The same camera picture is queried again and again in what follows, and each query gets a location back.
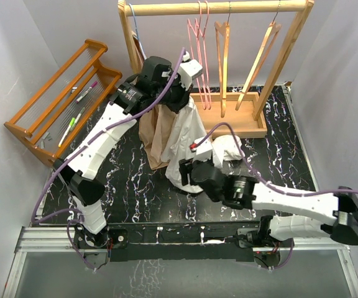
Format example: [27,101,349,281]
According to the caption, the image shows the orange wooden shelf rack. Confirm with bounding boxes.
[4,39,122,167]

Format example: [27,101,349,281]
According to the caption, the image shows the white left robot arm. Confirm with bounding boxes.
[53,53,203,248]

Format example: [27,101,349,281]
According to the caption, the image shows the beige t shirt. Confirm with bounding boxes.
[132,30,180,171]

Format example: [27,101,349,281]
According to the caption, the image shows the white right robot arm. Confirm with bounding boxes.
[178,159,358,246]

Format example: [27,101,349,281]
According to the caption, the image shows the purple capped marker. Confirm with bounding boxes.
[75,81,98,104]

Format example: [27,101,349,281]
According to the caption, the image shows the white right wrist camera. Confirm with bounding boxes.
[190,138,213,161]

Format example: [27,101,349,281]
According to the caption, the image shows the white green marker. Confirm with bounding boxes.
[58,107,85,148]

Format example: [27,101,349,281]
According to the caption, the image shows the green capped marker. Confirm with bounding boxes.
[65,117,75,134]

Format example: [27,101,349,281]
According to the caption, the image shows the pink wire hanger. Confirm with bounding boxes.
[186,1,208,110]
[197,1,211,110]

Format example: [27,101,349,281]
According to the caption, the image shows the wooden clothes rack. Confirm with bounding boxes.
[117,1,314,138]

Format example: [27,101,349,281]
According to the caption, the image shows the light wooden hanger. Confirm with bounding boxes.
[235,3,283,111]

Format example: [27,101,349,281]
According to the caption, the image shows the blue wire hanger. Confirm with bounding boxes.
[128,3,147,60]

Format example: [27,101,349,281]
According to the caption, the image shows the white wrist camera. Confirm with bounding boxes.
[177,52,203,90]
[190,138,213,161]

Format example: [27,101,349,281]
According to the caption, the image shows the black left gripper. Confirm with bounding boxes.
[153,72,193,115]

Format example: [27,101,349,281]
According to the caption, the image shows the white t shirt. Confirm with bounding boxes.
[161,98,244,194]

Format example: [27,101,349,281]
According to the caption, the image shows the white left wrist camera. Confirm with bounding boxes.
[177,52,203,90]

